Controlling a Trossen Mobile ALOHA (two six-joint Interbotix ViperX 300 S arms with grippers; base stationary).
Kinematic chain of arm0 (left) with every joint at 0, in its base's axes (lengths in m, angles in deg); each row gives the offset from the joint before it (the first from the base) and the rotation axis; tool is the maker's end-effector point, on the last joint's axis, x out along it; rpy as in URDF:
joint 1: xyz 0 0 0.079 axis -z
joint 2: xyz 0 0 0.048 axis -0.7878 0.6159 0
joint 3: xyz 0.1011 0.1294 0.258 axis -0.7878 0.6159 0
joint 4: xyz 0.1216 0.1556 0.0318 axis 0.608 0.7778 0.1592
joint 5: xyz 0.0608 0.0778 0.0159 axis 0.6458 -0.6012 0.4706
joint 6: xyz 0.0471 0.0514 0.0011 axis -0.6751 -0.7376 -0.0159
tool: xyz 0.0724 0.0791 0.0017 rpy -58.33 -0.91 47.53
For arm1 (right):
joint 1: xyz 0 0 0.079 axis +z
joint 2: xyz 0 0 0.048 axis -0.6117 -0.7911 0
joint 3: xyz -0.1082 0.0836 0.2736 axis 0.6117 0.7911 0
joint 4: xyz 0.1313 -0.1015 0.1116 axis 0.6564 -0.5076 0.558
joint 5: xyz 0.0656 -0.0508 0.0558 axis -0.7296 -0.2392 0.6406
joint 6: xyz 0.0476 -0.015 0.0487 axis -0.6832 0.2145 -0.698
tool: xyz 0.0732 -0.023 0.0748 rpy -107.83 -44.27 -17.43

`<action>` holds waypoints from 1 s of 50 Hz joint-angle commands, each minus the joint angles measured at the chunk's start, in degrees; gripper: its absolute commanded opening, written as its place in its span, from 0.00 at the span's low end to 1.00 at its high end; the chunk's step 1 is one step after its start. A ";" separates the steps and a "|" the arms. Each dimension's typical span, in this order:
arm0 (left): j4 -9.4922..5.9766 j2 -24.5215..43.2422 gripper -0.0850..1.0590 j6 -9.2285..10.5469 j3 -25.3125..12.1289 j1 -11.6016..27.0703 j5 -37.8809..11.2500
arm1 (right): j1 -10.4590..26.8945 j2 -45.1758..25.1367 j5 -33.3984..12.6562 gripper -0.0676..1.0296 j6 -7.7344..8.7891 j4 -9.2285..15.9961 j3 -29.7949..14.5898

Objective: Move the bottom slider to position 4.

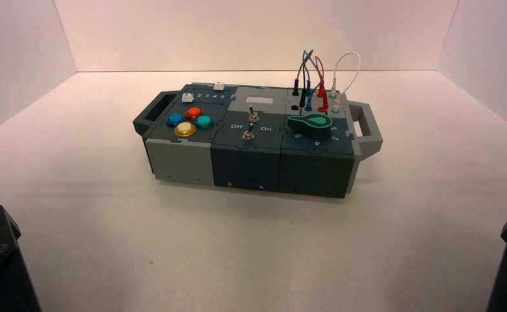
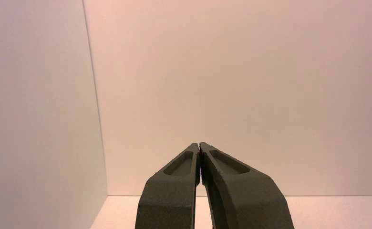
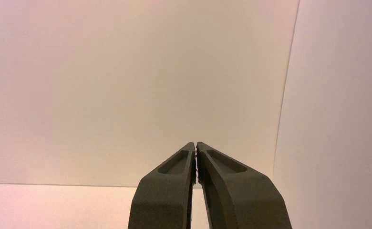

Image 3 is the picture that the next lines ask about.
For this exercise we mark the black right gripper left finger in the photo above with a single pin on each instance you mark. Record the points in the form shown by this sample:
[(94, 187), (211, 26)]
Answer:
[(167, 196)]

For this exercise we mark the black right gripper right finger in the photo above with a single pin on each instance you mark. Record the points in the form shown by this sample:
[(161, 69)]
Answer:
[(239, 199)]

